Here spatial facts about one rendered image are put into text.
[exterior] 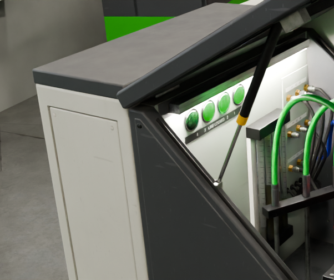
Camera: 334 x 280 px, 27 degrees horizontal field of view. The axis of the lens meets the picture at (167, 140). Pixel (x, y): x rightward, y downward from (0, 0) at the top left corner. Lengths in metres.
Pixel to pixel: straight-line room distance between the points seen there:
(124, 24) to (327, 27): 3.59
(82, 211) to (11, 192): 2.97
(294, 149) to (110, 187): 0.60
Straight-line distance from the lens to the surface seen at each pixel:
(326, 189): 1.79
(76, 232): 1.68
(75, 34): 6.80
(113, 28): 5.43
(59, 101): 1.54
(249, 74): 1.61
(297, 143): 1.91
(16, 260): 3.82
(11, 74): 6.19
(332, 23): 1.89
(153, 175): 1.41
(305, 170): 1.72
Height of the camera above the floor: 1.91
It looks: 22 degrees down
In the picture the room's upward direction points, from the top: 6 degrees counter-clockwise
